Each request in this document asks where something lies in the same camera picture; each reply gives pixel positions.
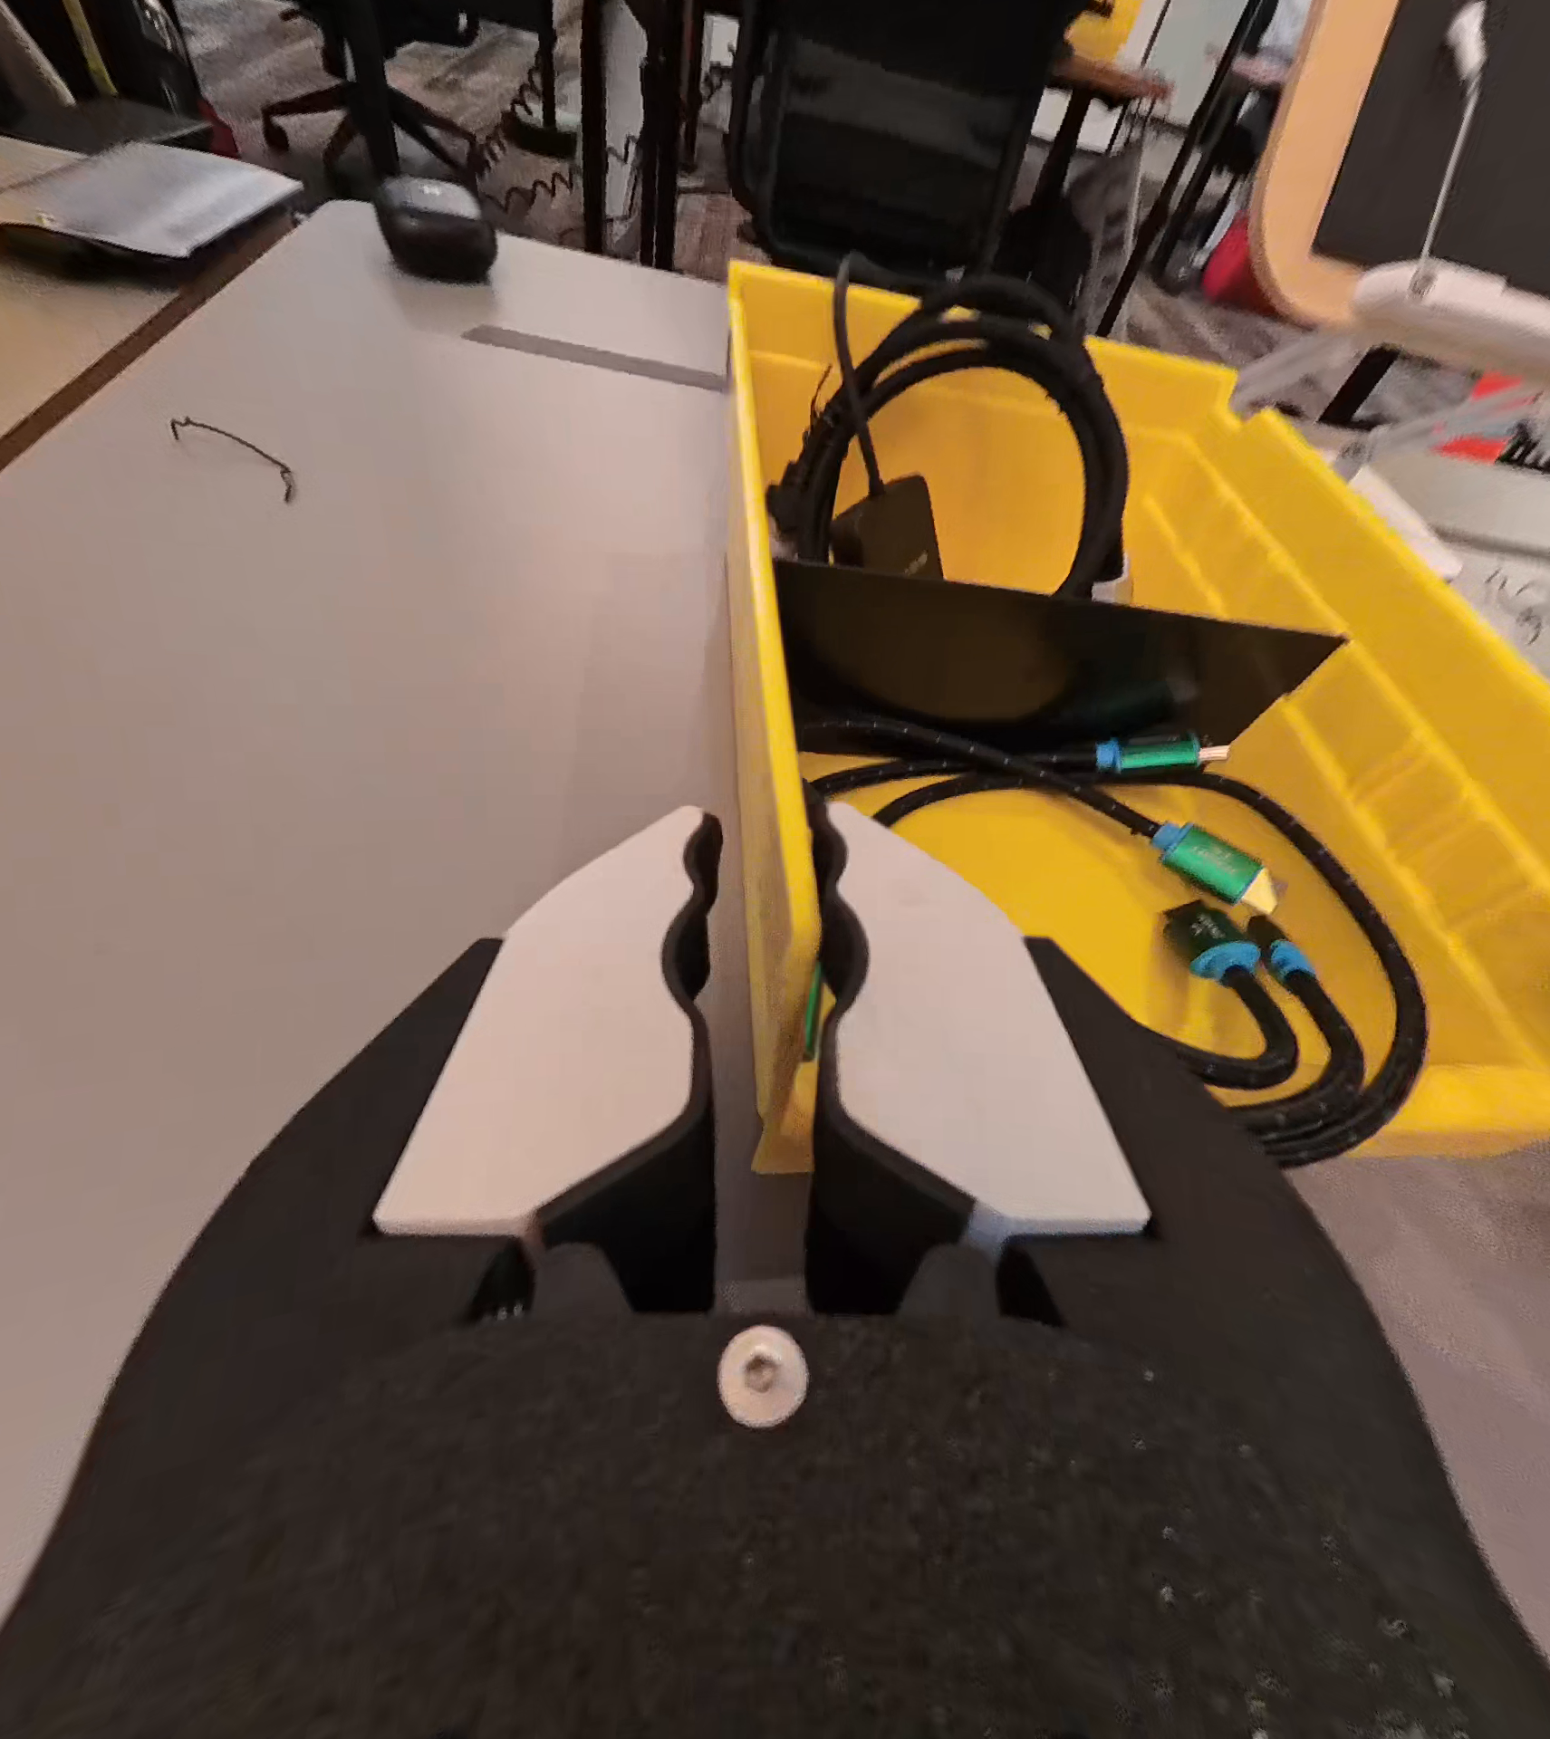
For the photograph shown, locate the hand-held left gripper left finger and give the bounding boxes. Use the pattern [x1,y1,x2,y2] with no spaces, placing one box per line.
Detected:
[373,803,720,1313]

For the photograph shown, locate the yellow plastic bin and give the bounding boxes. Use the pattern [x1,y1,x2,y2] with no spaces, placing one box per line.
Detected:
[725,260,1550,1171]

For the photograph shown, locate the black bin divider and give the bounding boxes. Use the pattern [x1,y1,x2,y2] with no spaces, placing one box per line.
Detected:
[773,556,1348,761]

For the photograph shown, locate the black coiled cord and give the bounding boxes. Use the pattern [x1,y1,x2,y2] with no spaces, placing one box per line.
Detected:
[484,54,588,224]

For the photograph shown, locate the metal switch box with cable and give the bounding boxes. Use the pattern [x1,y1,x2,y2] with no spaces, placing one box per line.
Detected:
[767,272,1134,606]

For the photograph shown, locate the black computer mouse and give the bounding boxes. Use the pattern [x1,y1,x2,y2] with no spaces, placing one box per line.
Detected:
[373,176,499,282]

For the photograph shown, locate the book stand with black board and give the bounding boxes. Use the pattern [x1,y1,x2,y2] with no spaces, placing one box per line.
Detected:
[1231,0,1550,761]

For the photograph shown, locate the silver flat pouch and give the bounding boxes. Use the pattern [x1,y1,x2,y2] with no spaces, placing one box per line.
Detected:
[0,143,303,265]

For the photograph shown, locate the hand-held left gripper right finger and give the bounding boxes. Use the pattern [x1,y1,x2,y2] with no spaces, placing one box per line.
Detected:
[802,799,1153,1313]

